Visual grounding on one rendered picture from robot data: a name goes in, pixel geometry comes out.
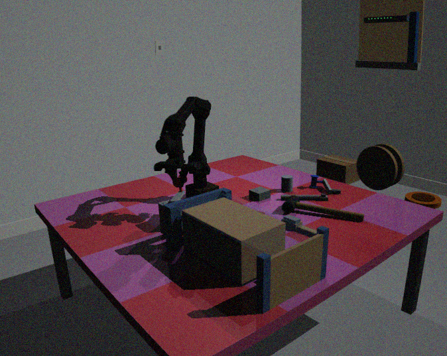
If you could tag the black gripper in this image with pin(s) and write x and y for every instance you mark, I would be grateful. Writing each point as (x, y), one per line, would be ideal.
(190, 167)

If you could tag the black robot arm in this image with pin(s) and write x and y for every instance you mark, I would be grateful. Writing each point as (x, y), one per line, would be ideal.
(172, 140)

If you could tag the grey cylinder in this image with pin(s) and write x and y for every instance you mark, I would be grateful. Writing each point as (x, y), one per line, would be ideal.
(286, 183)

